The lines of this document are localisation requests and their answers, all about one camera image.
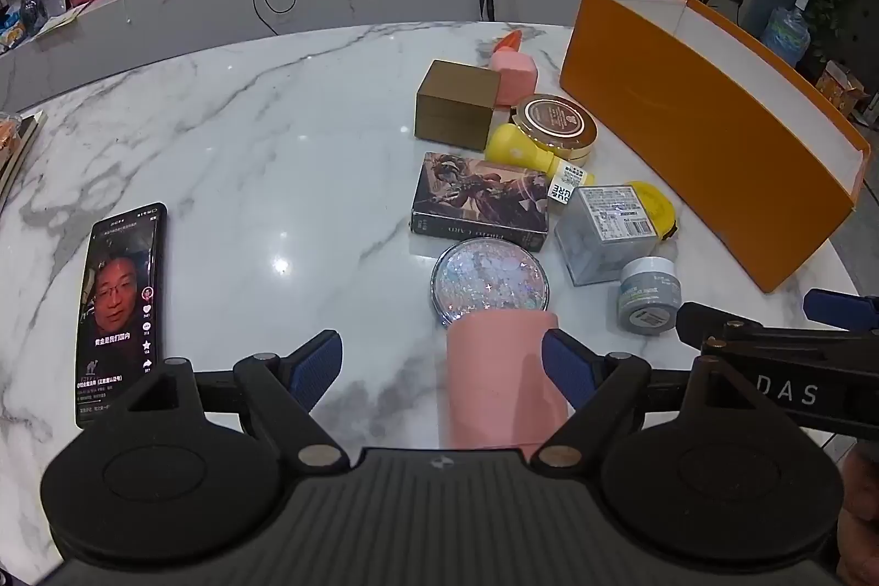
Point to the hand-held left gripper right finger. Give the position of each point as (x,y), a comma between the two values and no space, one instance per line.
(566,368)

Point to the pink cylindrical tube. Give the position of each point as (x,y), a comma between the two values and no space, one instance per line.
(501,380)

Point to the stack of books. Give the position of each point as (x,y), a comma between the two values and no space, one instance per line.
(17,146)

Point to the person's right hand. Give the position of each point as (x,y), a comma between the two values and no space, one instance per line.
(862,517)

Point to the round gold tin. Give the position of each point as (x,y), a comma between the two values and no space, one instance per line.
(556,126)

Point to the illustrated dark card box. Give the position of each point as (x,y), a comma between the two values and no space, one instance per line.
(481,201)

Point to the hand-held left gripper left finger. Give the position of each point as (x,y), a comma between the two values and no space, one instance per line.
(317,368)

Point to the large orange box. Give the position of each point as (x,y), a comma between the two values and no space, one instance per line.
(687,112)

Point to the grey printed cube box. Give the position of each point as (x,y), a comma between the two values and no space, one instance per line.
(604,236)

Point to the yellow bottle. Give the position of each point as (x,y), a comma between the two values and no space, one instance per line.
(515,146)

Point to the yellow tape measure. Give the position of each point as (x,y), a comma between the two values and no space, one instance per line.
(659,208)

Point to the blue water bottle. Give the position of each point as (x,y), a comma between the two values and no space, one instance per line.
(786,37)

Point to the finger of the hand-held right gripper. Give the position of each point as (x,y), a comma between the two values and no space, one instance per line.
(707,322)
(844,306)

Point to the black smartphone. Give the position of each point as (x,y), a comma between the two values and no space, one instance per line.
(117,311)

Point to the pink carton with orange cone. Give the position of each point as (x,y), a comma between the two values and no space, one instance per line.
(518,74)

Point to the round glitter compact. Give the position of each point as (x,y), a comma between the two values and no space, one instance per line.
(487,284)

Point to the open cardboard carton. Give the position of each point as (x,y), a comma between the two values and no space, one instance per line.
(841,88)

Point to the small grey labelled jar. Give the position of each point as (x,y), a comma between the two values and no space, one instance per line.
(645,297)

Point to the brown cardboard box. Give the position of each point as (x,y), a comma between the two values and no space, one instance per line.
(453,102)

